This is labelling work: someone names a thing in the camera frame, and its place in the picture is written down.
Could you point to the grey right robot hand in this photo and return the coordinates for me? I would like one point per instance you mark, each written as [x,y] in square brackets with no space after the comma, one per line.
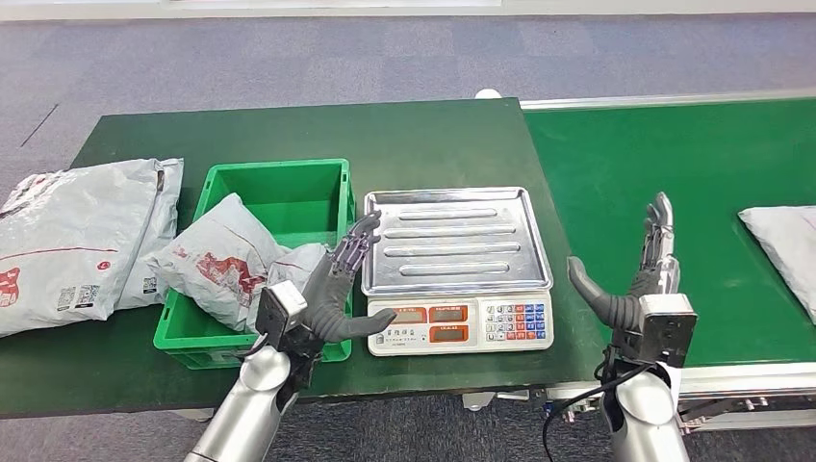
[656,268]

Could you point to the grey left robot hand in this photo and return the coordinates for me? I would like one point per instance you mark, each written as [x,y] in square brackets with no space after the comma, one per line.
[331,300]

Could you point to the grey parcel with red print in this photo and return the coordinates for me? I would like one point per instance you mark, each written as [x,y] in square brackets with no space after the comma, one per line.
[217,261]

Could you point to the grey mailer parcel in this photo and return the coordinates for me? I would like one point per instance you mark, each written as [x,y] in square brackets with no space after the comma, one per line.
[787,248]

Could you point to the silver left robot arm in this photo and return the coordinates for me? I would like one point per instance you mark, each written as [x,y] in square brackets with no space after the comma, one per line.
[248,408]

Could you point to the white parcel with QR code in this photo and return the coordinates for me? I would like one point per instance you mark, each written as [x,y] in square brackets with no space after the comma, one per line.
[159,242]

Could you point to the white round conveyor cap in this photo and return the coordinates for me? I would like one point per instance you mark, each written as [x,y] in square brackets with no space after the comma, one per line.
[488,93]

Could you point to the large grey parcel red line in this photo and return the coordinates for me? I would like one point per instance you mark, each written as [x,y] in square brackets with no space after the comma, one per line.
[70,242]

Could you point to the green plastic crate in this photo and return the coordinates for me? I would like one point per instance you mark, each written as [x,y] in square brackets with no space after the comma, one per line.
[287,191]

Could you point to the electronic scale with steel tray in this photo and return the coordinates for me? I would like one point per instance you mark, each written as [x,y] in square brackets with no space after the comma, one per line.
[456,242]

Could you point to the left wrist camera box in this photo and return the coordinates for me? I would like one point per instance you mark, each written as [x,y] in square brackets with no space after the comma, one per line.
[280,312]

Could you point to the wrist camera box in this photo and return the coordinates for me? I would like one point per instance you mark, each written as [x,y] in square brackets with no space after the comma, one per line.
[666,328]
[280,312]

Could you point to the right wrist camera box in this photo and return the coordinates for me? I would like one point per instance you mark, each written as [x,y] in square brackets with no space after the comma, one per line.
[666,328]

